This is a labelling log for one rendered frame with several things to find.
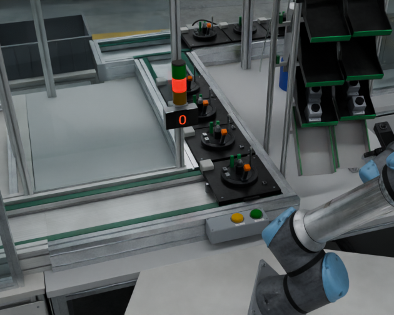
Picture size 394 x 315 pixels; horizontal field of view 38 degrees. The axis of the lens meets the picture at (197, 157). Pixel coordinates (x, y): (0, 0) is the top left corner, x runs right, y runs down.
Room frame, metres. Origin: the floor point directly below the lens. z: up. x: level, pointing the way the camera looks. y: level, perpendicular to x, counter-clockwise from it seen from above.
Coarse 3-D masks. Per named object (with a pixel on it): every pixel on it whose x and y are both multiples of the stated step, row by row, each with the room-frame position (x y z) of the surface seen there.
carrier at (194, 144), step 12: (228, 120) 2.00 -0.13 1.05; (192, 132) 2.01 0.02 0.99; (204, 132) 2.00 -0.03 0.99; (216, 132) 1.95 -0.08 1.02; (228, 132) 2.00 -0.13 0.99; (240, 132) 2.03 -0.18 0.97; (192, 144) 1.94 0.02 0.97; (204, 144) 1.92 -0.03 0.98; (216, 144) 1.91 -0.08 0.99; (228, 144) 1.91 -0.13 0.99; (240, 144) 1.94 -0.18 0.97; (204, 156) 1.86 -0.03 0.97; (216, 156) 1.85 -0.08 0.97; (228, 156) 1.85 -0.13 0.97
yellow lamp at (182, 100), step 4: (176, 92) 1.76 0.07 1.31; (180, 92) 1.76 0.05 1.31; (184, 92) 1.76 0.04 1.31; (176, 96) 1.76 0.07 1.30; (180, 96) 1.75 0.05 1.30; (184, 96) 1.76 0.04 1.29; (176, 100) 1.76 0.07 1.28; (180, 100) 1.75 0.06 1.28; (184, 100) 1.76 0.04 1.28; (176, 104) 1.76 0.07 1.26; (180, 104) 1.75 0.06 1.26
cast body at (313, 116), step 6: (318, 102) 1.74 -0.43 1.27; (306, 108) 1.74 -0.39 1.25; (312, 108) 1.71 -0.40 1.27; (318, 108) 1.71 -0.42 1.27; (306, 114) 1.73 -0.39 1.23; (312, 114) 1.70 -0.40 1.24; (318, 114) 1.71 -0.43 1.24; (306, 120) 1.73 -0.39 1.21; (312, 120) 1.70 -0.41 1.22; (318, 120) 1.71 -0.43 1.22
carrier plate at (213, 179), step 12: (252, 156) 1.85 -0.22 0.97; (216, 168) 1.77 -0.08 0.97; (264, 168) 1.77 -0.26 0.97; (216, 180) 1.70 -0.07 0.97; (264, 180) 1.69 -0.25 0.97; (216, 192) 1.62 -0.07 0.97; (228, 192) 1.62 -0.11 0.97; (240, 192) 1.62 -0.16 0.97; (252, 192) 1.62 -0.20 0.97; (264, 192) 1.62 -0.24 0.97; (276, 192) 1.63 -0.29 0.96
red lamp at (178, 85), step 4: (172, 80) 1.77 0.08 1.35; (176, 80) 1.75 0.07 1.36; (180, 80) 1.75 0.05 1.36; (184, 80) 1.76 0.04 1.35; (172, 84) 1.77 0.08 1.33; (176, 84) 1.75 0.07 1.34; (180, 84) 1.75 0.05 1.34; (184, 84) 1.76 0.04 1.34; (176, 88) 1.75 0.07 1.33; (180, 88) 1.75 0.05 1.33; (184, 88) 1.76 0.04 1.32
